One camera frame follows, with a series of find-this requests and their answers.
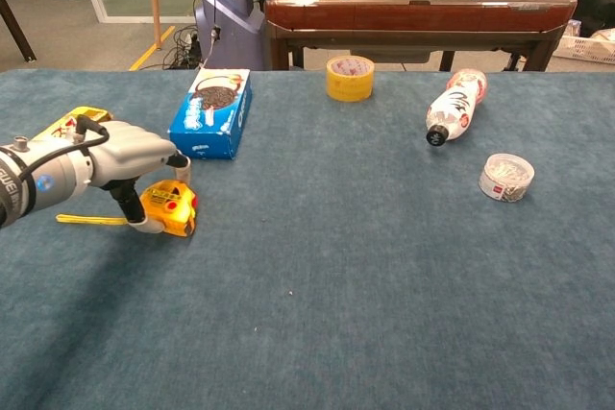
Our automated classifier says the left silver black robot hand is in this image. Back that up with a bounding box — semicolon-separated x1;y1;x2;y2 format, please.
88;119;193;234

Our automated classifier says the yellow tape measure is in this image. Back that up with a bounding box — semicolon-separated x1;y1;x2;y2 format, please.
56;179;199;238

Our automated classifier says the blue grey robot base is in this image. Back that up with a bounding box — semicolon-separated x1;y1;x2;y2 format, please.
194;0;265;71

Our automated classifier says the yellow packing tape roll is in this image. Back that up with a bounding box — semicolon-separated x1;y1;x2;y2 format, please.
326;55;376;103

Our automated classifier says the yellow foil snack packet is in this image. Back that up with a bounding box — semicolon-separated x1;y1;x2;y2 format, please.
31;106;114;145

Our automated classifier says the blue cookie box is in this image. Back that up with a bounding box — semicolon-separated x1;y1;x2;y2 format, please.
167;67;254;160

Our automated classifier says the dark table leg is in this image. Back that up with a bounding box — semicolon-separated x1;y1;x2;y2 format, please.
0;0;37;63

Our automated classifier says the blue felt table cover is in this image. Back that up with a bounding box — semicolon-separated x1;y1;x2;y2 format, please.
0;68;615;410

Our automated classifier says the brown mahjong table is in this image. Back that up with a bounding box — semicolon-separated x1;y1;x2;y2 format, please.
263;0;578;73

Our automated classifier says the plastic bottle red white label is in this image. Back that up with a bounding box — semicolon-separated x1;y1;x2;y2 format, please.
425;68;488;147

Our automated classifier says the clear round clip container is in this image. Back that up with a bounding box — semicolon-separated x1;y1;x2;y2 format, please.
478;153;536;204

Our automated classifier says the white plastic basket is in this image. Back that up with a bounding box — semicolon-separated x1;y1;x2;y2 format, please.
552;33;615;65

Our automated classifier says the black bag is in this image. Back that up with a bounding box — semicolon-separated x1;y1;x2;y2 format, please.
574;0;615;39

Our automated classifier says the black floor cable bundle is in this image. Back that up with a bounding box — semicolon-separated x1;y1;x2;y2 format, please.
160;25;203;70

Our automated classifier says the white cable with black plug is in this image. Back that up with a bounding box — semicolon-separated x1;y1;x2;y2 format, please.
199;0;222;70

